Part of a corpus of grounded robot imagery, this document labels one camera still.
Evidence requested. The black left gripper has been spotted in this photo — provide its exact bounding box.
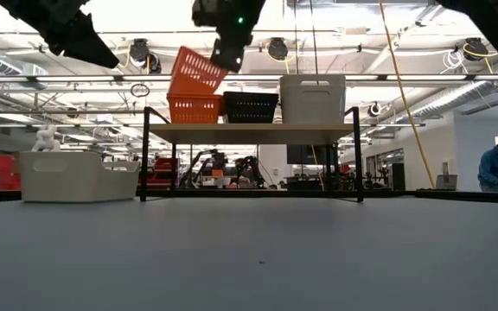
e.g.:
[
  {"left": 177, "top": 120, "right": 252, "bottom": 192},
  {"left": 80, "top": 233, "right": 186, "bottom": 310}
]
[{"left": 0, "top": 0, "right": 121, "bottom": 70}]

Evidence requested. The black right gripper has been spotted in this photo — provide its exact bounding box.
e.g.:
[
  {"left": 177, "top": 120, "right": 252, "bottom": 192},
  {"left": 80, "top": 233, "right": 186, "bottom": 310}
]
[{"left": 191, "top": 0, "right": 267, "bottom": 73}]

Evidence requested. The orange slotted plastic basket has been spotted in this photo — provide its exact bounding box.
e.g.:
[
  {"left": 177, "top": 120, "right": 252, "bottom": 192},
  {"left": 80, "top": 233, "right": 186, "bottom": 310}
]
[
  {"left": 169, "top": 45, "right": 229, "bottom": 96},
  {"left": 166, "top": 92, "right": 224, "bottom": 124}
]

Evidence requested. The black slotted plastic basket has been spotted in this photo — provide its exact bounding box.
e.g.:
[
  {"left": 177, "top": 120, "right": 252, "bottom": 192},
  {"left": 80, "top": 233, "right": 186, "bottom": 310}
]
[
  {"left": 222, "top": 98, "right": 279, "bottom": 124},
  {"left": 221, "top": 91, "right": 280, "bottom": 101}
]

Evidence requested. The white plastic bin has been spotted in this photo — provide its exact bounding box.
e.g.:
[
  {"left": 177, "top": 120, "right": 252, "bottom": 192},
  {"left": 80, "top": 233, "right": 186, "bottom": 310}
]
[
  {"left": 278, "top": 73, "right": 347, "bottom": 126},
  {"left": 18, "top": 150, "right": 142, "bottom": 204}
]

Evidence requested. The person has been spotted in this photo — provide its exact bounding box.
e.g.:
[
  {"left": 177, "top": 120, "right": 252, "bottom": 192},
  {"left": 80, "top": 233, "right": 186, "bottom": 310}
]
[{"left": 476, "top": 135, "right": 498, "bottom": 194}]

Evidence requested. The black hanging ring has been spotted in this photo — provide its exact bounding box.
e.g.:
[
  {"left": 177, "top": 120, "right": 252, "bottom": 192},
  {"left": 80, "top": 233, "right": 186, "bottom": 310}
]
[{"left": 130, "top": 82, "right": 151, "bottom": 98}]

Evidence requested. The wooden shelf with black frame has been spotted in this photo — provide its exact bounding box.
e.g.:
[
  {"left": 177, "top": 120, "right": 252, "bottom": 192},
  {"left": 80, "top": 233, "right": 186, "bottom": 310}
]
[{"left": 139, "top": 106, "right": 365, "bottom": 203}]

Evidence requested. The black hanging cable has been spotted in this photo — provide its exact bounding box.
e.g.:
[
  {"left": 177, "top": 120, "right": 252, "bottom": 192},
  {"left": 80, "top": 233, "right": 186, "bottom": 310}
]
[{"left": 309, "top": 0, "right": 319, "bottom": 86}]

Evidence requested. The black wall screen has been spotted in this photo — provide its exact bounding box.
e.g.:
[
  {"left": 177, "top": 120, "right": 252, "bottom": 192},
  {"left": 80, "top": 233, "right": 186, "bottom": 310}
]
[{"left": 286, "top": 144, "right": 332, "bottom": 165}]

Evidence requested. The yellow hanging cable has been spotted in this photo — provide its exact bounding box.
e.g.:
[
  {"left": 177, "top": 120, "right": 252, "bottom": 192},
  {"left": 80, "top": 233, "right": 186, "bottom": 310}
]
[{"left": 377, "top": 0, "right": 437, "bottom": 190}]

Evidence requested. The black table frame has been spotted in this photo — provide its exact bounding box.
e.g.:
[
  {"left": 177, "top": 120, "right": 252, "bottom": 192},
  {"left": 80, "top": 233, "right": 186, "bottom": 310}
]
[{"left": 0, "top": 188, "right": 498, "bottom": 205}]

